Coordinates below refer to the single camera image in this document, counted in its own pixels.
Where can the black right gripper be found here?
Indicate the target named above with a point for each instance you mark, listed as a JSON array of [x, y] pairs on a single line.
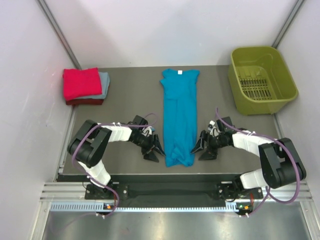
[[211, 153]]

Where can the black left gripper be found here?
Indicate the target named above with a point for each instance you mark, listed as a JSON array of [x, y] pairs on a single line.
[[156, 142]]

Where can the turquoise t-shirt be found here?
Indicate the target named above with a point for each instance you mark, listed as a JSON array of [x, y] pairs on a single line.
[[179, 116]]

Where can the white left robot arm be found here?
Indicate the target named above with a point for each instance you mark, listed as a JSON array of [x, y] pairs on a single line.
[[88, 145]]

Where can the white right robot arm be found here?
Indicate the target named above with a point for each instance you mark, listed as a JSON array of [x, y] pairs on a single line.
[[280, 162]]

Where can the dark red folded t-shirt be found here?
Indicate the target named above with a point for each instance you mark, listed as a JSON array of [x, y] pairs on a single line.
[[84, 101]]

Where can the light blue folded t-shirt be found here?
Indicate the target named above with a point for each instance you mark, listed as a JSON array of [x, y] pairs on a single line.
[[105, 82]]

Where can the green plastic basket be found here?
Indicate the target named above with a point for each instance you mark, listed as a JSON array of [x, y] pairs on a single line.
[[260, 80]]

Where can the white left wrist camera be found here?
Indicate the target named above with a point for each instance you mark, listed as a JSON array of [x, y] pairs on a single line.
[[148, 131]]

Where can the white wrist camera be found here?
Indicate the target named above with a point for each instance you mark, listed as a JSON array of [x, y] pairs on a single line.
[[148, 131], [213, 130]]

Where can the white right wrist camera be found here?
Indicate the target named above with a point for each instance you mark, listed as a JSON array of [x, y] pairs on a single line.
[[213, 130]]

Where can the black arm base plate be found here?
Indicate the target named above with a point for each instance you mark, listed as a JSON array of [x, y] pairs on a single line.
[[224, 190]]

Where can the grey slotted cable duct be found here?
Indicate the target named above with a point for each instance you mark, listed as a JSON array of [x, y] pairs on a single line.
[[103, 207]]

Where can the aluminium frame rail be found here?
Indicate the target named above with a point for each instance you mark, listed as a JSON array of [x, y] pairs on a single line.
[[75, 191]]

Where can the left aluminium corner post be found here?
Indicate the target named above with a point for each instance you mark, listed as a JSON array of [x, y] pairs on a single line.
[[58, 32]]

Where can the aluminium corner post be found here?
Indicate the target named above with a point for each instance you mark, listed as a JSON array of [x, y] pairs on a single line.
[[288, 22], [58, 32]]

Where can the right aluminium corner post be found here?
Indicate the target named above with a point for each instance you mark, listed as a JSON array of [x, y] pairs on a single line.
[[288, 22]]

